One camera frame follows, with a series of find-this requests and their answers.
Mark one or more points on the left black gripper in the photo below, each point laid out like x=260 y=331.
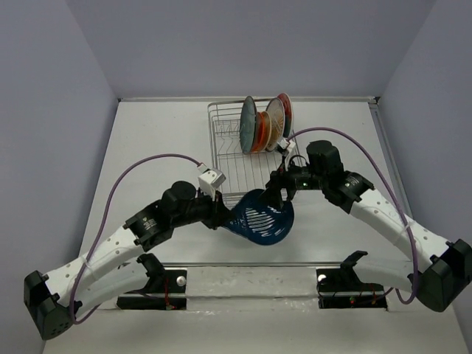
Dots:
x=218 y=213

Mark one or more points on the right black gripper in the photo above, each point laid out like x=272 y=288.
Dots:
x=280 y=178

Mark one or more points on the navy blue shell dish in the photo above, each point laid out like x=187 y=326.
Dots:
x=258 y=222

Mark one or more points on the small beige plate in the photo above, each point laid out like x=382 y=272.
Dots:
x=268 y=130

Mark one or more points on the dark teal blossom plate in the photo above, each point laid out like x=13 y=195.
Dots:
x=247 y=124

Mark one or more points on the white plate orange sunburst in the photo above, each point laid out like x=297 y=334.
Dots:
x=276 y=113

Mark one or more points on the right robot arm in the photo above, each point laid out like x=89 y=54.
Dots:
x=436 y=270

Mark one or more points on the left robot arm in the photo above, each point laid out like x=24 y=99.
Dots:
x=118 y=263

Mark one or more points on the red and teal floral plate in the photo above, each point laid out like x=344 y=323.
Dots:
x=288 y=113

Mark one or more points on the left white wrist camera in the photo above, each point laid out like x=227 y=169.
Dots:
x=210 y=181

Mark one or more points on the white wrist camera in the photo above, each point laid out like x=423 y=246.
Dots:
x=210 y=181
x=286 y=147

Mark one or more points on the silver wire dish rack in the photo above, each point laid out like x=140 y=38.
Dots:
x=243 y=172

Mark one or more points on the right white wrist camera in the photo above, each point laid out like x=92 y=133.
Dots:
x=286 y=147

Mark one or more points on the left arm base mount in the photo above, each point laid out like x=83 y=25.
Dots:
x=167 y=294

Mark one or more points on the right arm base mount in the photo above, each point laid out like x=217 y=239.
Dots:
x=338 y=289

